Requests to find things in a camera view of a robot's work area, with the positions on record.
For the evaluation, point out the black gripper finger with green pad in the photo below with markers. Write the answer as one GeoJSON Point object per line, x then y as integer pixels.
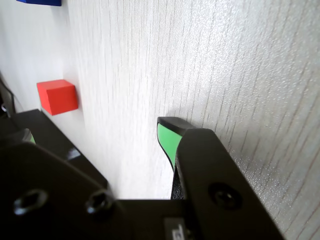
{"type": "Point", "coordinates": [212, 170]}

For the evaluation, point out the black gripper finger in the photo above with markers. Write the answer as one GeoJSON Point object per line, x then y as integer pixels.
{"type": "Point", "coordinates": [50, 190]}

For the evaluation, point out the red wooden cube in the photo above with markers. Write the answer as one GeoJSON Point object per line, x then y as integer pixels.
{"type": "Point", "coordinates": [60, 100]}

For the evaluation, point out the blue wooden cube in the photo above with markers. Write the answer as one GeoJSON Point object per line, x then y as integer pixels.
{"type": "Point", "coordinates": [42, 2]}

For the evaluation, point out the black open cardboard box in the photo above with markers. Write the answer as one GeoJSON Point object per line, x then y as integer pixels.
{"type": "Point", "coordinates": [42, 125]}

